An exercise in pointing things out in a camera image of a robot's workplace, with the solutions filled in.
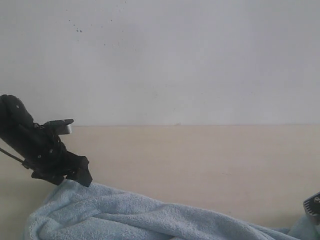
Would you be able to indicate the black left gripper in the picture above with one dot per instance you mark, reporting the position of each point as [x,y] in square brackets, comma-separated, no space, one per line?
[47,155]

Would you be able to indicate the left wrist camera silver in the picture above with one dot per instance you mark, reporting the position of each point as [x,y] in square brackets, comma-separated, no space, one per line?
[60,127]

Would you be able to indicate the light blue terry towel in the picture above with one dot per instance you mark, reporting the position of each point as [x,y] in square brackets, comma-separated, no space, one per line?
[98,212]

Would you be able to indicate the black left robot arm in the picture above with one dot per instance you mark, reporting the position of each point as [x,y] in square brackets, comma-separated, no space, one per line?
[13,110]

